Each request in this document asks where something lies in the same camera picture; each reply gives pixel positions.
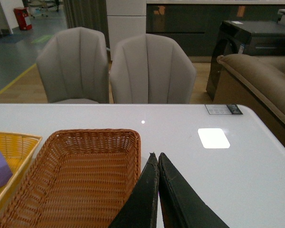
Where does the black appliance box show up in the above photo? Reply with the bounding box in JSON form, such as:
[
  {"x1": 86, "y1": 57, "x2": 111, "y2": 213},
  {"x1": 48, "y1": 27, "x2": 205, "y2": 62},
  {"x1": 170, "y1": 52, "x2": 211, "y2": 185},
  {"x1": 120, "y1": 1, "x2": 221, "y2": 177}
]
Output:
[{"x1": 206, "y1": 20, "x2": 285, "y2": 100}]

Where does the grey upholstered chair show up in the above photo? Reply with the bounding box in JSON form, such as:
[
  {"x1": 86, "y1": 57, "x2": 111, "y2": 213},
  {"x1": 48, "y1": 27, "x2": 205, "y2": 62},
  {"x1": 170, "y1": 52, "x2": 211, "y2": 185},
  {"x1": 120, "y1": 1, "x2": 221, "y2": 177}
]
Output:
[
  {"x1": 36, "y1": 27, "x2": 109, "y2": 104},
  {"x1": 110, "y1": 34, "x2": 197, "y2": 104}
]

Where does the white cabinet column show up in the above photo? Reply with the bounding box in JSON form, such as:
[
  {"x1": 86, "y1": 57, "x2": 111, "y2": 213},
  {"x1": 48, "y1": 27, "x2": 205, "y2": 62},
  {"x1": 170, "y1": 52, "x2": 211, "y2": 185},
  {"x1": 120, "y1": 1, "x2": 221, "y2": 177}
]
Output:
[{"x1": 106, "y1": 0, "x2": 147, "y2": 59}]

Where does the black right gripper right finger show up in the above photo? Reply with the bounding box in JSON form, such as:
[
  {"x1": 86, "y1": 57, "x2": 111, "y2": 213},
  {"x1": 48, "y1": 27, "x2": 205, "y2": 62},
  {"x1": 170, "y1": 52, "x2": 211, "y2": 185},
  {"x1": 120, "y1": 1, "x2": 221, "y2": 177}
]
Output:
[{"x1": 158, "y1": 152, "x2": 230, "y2": 228}]

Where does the table label sticker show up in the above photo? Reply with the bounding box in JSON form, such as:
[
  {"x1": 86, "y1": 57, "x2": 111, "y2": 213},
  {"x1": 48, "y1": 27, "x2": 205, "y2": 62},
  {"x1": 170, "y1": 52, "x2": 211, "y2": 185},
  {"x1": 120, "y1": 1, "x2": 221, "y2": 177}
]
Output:
[{"x1": 205, "y1": 104, "x2": 243, "y2": 115}]

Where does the brown wicker basket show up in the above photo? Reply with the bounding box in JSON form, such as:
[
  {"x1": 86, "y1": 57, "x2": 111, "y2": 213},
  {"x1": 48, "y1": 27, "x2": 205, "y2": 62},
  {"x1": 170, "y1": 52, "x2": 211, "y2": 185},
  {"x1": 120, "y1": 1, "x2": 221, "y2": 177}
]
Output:
[{"x1": 0, "y1": 129, "x2": 141, "y2": 228}]

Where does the red bin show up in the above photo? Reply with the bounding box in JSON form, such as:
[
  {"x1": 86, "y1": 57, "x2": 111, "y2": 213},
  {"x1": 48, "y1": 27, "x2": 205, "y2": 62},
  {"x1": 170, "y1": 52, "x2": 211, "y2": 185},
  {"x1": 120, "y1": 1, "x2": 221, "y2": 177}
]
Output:
[{"x1": 13, "y1": 7, "x2": 32, "y2": 30}]

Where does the right grey upholstered chair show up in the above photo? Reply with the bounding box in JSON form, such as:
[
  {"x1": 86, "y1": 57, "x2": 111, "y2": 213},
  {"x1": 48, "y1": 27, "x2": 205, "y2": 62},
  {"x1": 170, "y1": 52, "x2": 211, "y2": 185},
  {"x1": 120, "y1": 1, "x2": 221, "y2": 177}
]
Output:
[{"x1": 110, "y1": 34, "x2": 197, "y2": 104}]

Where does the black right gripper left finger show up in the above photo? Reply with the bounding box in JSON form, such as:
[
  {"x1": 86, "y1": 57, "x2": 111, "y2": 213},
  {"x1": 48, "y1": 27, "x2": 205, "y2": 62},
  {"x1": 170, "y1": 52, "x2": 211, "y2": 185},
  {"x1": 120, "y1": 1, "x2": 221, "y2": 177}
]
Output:
[{"x1": 109, "y1": 153, "x2": 159, "y2": 228}]

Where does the dark grey cabinet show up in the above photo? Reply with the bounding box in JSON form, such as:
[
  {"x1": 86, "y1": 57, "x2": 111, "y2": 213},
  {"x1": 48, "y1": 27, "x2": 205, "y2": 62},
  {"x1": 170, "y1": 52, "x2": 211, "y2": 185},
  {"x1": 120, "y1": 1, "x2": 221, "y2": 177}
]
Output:
[{"x1": 146, "y1": 0, "x2": 285, "y2": 60}]

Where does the left grey upholstered chair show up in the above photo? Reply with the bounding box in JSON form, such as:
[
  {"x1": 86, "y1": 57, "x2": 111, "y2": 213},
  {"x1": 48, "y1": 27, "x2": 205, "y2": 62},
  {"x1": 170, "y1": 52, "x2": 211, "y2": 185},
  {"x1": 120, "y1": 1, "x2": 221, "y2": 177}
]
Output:
[{"x1": 36, "y1": 27, "x2": 109, "y2": 104}]

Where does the yellow wicker basket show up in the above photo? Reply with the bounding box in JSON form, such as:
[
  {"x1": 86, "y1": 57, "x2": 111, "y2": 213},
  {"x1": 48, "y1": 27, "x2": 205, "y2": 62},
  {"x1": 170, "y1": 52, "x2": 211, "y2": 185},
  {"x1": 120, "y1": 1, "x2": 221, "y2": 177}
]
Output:
[{"x1": 0, "y1": 132, "x2": 42, "y2": 211}]

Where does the brown sofa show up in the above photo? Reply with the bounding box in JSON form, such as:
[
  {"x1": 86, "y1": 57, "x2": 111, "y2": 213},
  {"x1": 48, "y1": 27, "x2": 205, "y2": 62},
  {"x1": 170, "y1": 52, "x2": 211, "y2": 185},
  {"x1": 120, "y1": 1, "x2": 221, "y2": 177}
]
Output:
[{"x1": 213, "y1": 54, "x2": 285, "y2": 147}]

